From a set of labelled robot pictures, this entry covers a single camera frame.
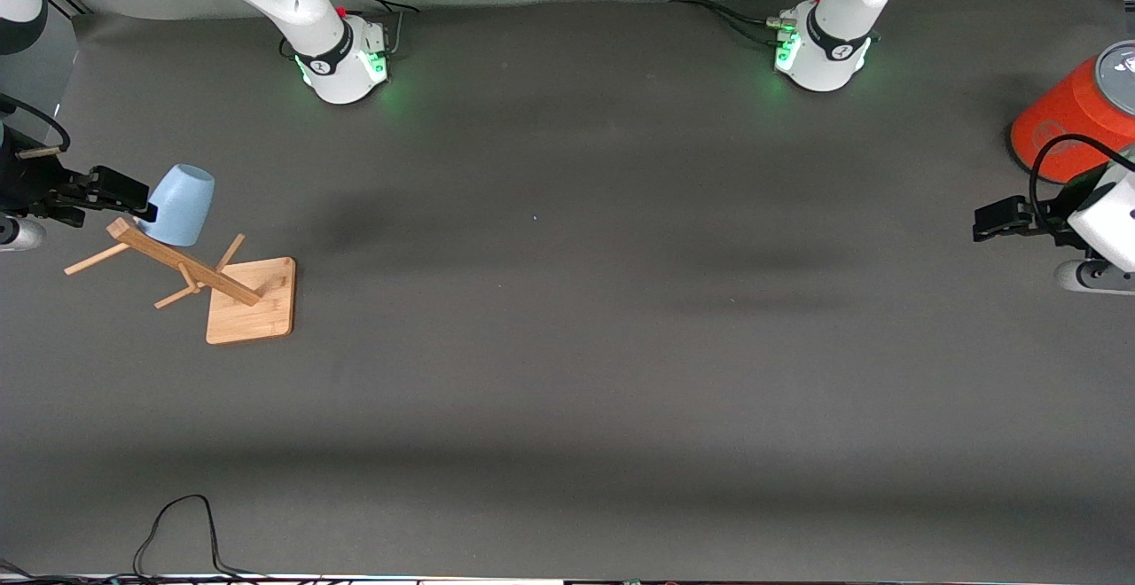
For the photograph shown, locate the dark grey table mat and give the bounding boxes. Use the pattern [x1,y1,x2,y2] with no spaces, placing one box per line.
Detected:
[0,0,1135,581]

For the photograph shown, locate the black left arm base cables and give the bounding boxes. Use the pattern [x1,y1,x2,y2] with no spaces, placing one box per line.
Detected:
[669,0,786,47]

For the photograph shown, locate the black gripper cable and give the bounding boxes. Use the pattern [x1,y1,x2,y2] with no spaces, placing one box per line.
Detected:
[1029,133,1135,240]
[0,93,72,156]

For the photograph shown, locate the orange cylindrical can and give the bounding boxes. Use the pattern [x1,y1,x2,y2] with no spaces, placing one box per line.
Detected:
[1009,40,1135,185]

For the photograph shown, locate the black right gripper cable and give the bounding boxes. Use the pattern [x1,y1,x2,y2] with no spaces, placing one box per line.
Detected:
[0,93,72,156]

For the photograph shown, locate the light blue cup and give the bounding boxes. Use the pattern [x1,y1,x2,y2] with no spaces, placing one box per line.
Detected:
[137,164,215,247]

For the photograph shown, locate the black right arm base cables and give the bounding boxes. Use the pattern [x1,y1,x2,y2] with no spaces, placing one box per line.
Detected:
[333,0,419,59]

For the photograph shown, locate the wooden cup rack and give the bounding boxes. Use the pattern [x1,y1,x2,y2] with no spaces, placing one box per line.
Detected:
[64,217,296,345]

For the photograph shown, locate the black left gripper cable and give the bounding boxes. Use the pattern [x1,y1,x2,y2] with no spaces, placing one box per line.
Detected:
[1029,133,1135,240]

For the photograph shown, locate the thin black floor cable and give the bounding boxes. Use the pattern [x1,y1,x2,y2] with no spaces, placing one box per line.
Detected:
[0,494,320,585]

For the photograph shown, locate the black arm base cables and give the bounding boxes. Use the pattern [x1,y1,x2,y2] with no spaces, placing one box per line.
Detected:
[333,0,419,59]
[669,0,786,47]

